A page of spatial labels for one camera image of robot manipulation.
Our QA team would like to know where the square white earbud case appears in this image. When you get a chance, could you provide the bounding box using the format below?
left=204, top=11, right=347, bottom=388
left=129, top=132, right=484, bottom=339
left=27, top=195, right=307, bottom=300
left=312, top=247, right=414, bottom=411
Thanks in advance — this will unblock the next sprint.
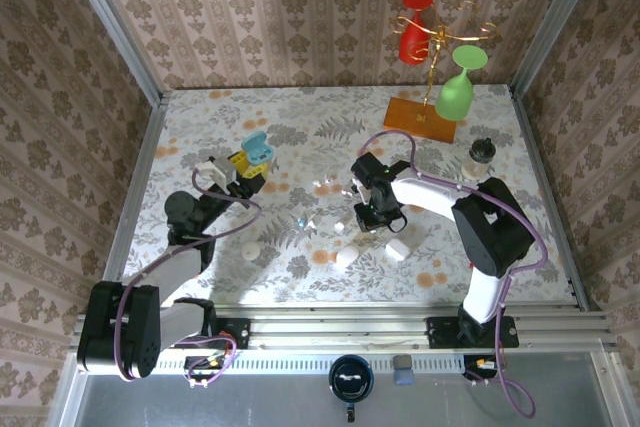
left=384, top=237, right=412, bottom=263

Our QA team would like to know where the clear glass with white base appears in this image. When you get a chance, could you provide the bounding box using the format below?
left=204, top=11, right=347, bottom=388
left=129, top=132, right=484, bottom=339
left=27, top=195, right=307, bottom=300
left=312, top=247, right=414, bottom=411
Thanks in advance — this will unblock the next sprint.
left=335, top=245, right=361, bottom=268

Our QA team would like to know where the gold glass rack stand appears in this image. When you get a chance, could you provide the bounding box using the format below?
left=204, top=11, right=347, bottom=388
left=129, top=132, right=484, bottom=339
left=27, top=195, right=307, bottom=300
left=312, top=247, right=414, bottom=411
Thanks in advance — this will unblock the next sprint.
left=382, top=0, right=501, bottom=144

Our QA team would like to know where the small black-lidded jar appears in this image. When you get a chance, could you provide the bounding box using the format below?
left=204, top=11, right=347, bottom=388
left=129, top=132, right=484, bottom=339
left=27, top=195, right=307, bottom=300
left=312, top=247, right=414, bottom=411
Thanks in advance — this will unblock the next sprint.
left=460, top=138, right=496, bottom=181

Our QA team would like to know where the green plastic wine glass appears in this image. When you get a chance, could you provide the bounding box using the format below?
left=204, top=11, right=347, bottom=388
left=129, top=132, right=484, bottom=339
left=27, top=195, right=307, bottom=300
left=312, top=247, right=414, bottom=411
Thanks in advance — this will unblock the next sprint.
left=433, top=44, right=489, bottom=122

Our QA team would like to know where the red plastic wine glass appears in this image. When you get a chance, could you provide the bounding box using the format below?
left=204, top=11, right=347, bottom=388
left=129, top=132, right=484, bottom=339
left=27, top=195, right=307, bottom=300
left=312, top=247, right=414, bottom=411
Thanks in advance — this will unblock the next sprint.
left=398, top=0, right=435, bottom=66

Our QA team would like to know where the black mug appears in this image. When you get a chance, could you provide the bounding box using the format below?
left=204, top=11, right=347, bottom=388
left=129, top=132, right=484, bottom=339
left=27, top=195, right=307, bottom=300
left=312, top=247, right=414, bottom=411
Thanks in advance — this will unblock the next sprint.
left=328, top=354, right=375, bottom=423

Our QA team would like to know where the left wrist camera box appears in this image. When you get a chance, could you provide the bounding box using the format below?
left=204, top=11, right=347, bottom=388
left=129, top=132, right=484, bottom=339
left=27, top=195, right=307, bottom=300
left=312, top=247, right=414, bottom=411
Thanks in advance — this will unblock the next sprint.
left=197, top=156, right=239, bottom=186

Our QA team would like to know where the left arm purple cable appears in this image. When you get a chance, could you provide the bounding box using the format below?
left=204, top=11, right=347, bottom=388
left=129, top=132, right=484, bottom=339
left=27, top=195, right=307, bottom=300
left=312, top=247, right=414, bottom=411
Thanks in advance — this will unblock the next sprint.
left=112, top=169, right=264, bottom=389

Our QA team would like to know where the short black cable loop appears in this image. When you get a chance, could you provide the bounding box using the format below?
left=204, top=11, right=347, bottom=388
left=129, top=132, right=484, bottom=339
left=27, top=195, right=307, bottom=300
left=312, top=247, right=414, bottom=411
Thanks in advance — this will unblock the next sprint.
left=384, top=209, right=409, bottom=234

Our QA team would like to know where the aluminium side rail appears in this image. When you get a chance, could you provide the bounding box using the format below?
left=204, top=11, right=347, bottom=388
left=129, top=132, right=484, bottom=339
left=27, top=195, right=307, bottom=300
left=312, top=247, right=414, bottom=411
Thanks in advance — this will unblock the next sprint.
left=508, top=84, right=601, bottom=313
left=92, top=91, right=169, bottom=316

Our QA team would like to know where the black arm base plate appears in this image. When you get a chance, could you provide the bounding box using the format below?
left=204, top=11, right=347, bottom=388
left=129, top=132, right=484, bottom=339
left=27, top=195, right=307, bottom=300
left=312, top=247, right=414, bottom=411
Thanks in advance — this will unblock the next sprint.
left=162, top=318, right=251, bottom=351
left=426, top=315, right=520, bottom=350

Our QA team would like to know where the aluminium front rail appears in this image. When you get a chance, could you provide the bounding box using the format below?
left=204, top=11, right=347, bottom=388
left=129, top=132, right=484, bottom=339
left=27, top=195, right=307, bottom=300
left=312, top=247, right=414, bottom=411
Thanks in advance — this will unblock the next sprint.
left=69, top=304, right=619, bottom=353

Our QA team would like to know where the black wired connector box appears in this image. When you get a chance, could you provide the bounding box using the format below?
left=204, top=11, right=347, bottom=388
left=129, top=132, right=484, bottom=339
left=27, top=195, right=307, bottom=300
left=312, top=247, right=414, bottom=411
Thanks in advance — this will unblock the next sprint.
left=184, top=354, right=226, bottom=374
left=463, top=354, right=501, bottom=378

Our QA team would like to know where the slotted white cable duct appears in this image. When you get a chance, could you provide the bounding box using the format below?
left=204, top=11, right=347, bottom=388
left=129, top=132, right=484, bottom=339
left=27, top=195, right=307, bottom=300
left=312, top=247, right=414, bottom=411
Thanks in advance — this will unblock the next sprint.
left=87, top=352, right=466, bottom=373

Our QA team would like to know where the aluminium frame post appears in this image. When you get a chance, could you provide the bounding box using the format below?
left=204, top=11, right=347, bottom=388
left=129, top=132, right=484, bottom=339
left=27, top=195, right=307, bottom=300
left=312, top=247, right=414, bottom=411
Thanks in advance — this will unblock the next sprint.
left=55, top=0, right=166, bottom=107
left=510, top=0, right=609, bottom=98

